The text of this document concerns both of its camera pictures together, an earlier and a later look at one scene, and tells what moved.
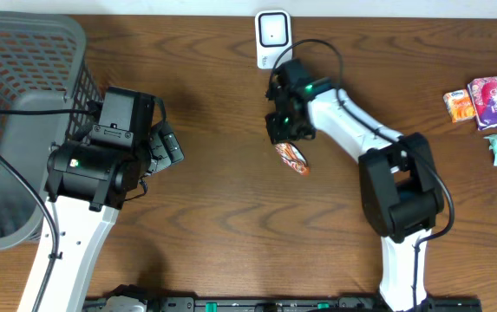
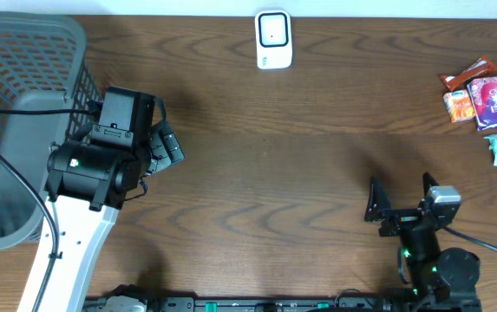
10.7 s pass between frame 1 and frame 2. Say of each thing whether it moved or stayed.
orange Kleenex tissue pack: stayed
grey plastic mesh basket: stayed
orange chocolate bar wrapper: moved
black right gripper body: moved
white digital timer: stayed
